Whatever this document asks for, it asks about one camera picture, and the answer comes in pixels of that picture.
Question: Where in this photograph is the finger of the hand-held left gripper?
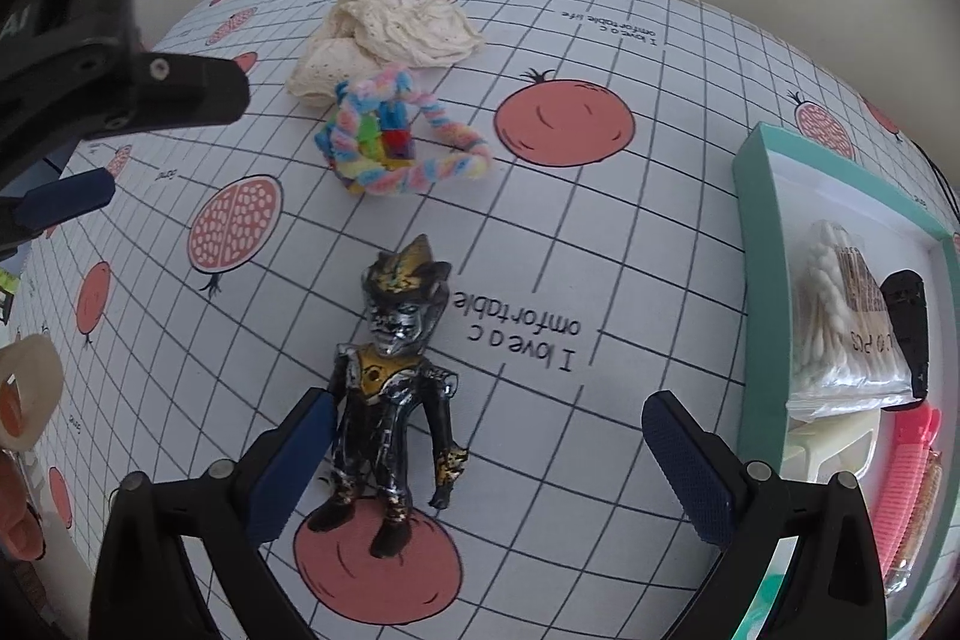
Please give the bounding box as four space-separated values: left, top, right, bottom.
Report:
0 51 252 191
0 169 117 259

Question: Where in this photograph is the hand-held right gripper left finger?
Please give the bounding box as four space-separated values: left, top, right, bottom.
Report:
88 387 340 640

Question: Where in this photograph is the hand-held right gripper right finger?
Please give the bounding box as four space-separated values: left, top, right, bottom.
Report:
641 391 886 640

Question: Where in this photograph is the black silver action figure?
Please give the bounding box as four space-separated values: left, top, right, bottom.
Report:
307 233 470 562

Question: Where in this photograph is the cream plastic item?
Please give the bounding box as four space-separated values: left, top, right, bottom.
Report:
780 407 882 483

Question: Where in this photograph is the cotton swab bag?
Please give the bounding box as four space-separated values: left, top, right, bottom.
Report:
787 218 912 420

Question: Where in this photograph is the pink hair clip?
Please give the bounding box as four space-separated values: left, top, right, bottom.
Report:
874 404 944 581

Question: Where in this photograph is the tan packet with red label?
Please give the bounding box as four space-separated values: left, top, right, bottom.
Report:
885 445 950 600

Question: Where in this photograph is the black hair clip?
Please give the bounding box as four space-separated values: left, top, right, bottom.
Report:
879 269 931 399

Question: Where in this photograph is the teal-rimmed white tray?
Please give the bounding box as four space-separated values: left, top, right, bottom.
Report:
731 121 960 640

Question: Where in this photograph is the cream knitted cloth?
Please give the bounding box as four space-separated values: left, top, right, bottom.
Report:
286 0 487 112

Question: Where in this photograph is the pomegranate print grid tablecloth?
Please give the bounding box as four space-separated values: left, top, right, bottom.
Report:
15 0 960 640

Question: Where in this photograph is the pink rounded object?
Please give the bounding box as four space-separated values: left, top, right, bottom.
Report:
0 452 46 562

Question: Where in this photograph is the pastel twisted rope toy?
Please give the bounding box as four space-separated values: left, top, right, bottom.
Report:
313 64 494 197

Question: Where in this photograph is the cream ring-shaped object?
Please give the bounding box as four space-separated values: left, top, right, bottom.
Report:
0 336 65 450

